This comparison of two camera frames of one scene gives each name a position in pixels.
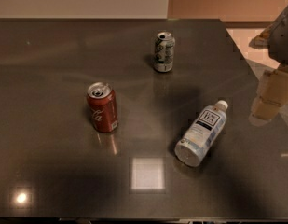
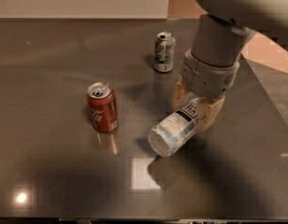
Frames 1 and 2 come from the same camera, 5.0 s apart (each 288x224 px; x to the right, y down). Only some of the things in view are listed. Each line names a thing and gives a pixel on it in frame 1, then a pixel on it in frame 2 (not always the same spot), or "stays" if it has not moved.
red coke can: (103, 106) stays
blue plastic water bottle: (201, 134) to (169, 135)
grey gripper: (281, 41) to (207, 77)
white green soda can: (164, 51) stays
